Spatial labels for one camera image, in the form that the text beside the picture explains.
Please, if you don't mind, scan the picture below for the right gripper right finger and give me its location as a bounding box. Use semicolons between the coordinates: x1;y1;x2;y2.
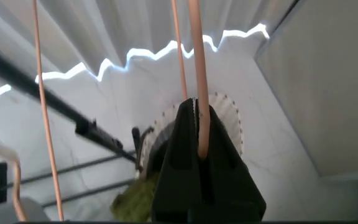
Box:
208;105;267;222

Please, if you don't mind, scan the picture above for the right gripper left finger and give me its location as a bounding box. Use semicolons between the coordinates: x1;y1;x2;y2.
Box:
150;98;203;222

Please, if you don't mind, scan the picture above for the pink clothes hanger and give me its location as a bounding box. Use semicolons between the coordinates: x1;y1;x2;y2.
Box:
0;0;65;222
170;0;211;161

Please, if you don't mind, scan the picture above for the white laundry basket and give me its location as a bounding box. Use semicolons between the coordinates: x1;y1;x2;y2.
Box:
134;91;245;181

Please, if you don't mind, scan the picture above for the black clothes rack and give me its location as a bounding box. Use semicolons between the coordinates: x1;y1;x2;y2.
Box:
0;40;142;208

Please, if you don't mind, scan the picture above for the green garment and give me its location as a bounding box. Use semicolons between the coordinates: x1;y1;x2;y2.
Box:
110;172;162;222

